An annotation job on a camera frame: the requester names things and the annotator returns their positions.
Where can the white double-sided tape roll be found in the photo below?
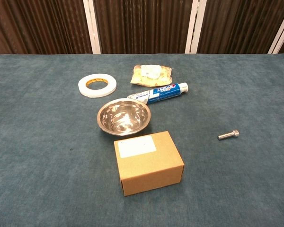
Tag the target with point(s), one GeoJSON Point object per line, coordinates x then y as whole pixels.
{"type": "Point", "coordinates": [84, 88]}

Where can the white screen frame post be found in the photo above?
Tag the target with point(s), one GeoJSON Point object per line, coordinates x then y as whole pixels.
{"type": "Point", "coordinates": [275, 47]}
{"type": "Point", "coordinates": [188, 47]}
{"type": "Point", "coordinates": [95, 45]}

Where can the blue white toothpaste tube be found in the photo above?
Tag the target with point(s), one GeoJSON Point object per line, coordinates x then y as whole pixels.
{"type": "Point", "coordinates": [165, 91]}

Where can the silver metal bolt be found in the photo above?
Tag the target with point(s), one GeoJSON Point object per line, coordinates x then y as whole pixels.
{"type": "Point", "coordinates": [227, 135]}

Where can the brown cardboard box white label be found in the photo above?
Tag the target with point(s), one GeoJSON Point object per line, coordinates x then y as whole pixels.
{"type": "Point", "coordinates": [153, 170]}

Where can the yellow wet wipes pack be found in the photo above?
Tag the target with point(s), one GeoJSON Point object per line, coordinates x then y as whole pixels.
{"type": "Point", "coordinates": [164, 77]}

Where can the stainless steel bowl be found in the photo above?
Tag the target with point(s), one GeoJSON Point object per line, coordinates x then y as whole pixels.
{"type": "Point", "coordinates": [123, 118]}

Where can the teal fabric tablecloth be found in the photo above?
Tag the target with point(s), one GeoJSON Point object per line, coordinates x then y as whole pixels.
{"type": "Point", "coordinates": [42, 142]}

